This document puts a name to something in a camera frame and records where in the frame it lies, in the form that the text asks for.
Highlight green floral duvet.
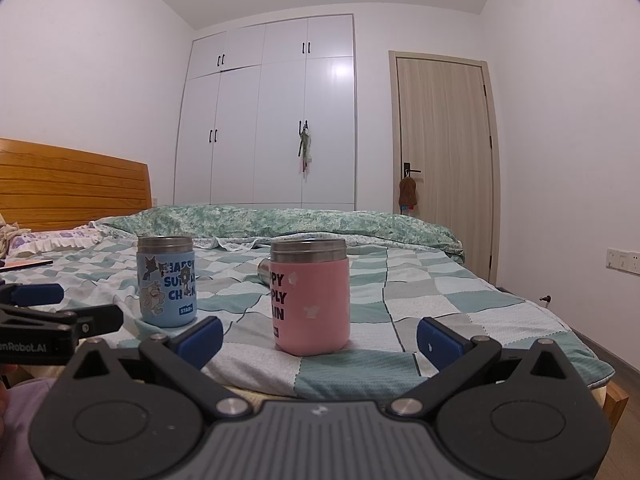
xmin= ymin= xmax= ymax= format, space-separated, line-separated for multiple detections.
xmin=90 ymin=203 xmax=465 ymax=263

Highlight blue cartoon print cup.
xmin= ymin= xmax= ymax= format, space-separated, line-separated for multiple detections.
xmin=136 ymin=235 xmax=197 ymax=329

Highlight beige crumpled cloth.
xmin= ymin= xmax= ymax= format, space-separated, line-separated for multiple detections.
xmin=0 ymin=214 xmax=22 ymax=257

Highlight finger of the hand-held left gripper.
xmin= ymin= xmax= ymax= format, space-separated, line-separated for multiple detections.
xmin=0 ymin=284 xmax=65 ymax=307
xmin=0 ymin=304 xmax=124 ymax=346

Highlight green hanging ornament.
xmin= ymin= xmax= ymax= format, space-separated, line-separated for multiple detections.
xmin=297 ymin=120 xmax=314 ymax=174

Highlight flat dark phone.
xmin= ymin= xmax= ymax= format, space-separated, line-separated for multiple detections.
xmin=0 ymin=258 xmax=54 ymax=273

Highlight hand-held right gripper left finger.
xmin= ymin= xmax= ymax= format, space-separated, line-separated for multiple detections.
xmin=62 ymin=316 xmax=253 ymax=418

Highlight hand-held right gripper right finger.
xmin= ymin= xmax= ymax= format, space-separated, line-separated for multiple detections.
xmin=382 ymin=316 xmax=581 ymax=418

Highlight white wall socket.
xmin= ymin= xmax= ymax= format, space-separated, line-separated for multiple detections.
xmin=606 ymin=247 xmax=640 ymax=276

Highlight pink steel-rimmed cup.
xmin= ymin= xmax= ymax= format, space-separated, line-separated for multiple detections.
xmin=269 ymin=238 xmax=351 ymax=357

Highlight brown hanging cloth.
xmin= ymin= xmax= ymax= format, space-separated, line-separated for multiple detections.
xmin=398 ymin=176 xmax=419 ymax=216

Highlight purple clothing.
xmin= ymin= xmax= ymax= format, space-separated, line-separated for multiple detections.
xmin=0 ymin=377 xmax=57 ymax=480

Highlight green checked bed sheet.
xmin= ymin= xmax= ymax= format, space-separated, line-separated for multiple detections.
xmin=0 ymin=237 xmax=616 ymax=401

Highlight light wooden door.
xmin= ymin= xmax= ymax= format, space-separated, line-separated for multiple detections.
xmin=388 ymin=50 xmax=502 ymax=286

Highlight wooden headboard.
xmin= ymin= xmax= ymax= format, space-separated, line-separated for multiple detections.
xmin=0 ymin=138 xmax=152 ymax=233

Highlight white wardrobe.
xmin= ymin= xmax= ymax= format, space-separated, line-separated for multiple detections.
xmin=173 ymin=14 xmax=357 ymax=211

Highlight purple floral pillow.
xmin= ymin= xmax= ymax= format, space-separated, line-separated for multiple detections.
xmin=5 ymin=227 xmax=108 ymax=261

